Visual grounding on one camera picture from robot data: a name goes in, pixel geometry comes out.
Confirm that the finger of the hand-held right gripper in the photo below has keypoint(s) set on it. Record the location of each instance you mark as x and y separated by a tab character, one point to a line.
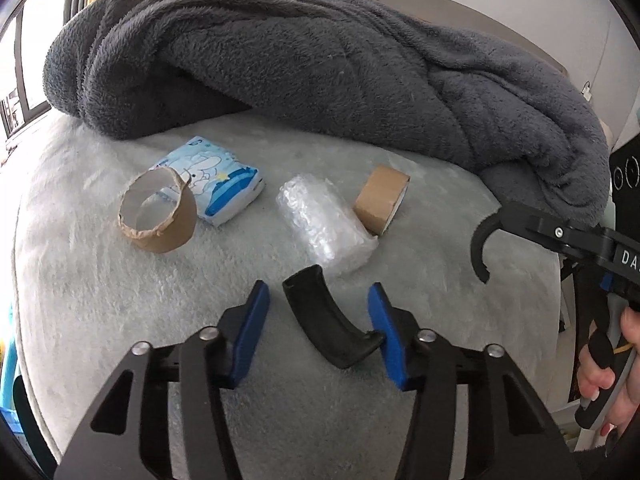
482	255

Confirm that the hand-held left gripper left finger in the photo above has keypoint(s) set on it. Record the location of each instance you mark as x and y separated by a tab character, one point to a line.
250	325

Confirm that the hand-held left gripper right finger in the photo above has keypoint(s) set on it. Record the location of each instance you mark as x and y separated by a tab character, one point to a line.
387	340

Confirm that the black curved plastic piece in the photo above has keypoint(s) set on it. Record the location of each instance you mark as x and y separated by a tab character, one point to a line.
325	325

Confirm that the wide cardboard tape core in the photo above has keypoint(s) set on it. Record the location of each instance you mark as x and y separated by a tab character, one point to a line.
181	227

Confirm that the small cardboard roll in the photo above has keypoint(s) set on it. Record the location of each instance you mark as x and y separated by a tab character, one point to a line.
375	200

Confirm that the bubble wrap roll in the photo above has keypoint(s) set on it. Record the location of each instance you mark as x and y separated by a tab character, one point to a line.
320	220

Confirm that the blue tissue pack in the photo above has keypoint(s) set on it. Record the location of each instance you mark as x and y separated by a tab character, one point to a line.
230	192

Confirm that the person's right hand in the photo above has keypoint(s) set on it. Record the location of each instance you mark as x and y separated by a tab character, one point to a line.
627	400

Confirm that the bed with grey mattress cover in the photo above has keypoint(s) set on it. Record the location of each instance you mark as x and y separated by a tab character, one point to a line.
100	290

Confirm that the taupe padded headboard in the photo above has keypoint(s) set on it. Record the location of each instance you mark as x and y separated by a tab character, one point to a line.
475	15

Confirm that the dark grey fleece blanket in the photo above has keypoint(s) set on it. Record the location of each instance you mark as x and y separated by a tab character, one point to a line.
300	60

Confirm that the black framed glass door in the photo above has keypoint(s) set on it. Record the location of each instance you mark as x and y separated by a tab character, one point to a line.
15	105

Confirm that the wall socket with charger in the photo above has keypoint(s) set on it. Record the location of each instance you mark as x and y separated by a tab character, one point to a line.
588	91

